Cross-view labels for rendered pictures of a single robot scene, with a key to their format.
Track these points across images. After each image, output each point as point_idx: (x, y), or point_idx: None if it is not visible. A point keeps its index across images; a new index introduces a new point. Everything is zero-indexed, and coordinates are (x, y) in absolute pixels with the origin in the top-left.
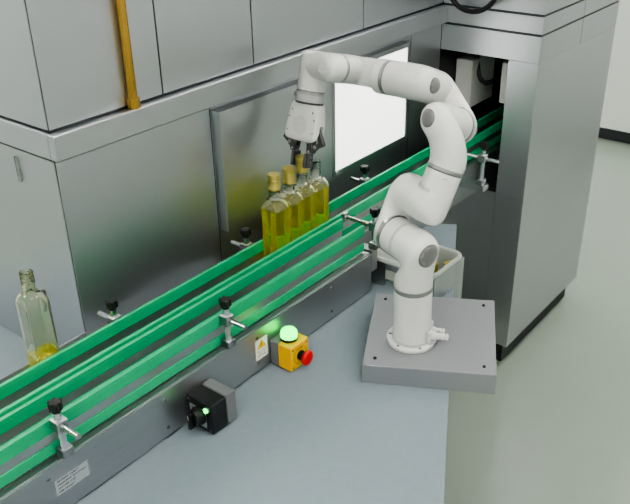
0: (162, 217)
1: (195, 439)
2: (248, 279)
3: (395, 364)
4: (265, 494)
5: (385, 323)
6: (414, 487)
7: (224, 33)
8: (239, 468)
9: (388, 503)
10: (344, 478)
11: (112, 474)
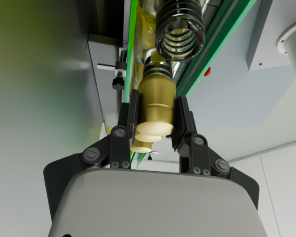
0: (82, 144)
1: None
2: None
3: (276, 64)
4: (205, 113)
5: (282, 22)
6: (266, 101)
7: None
8: (192, 110)
9: (253, 107)
10: (234, 105)
11: None
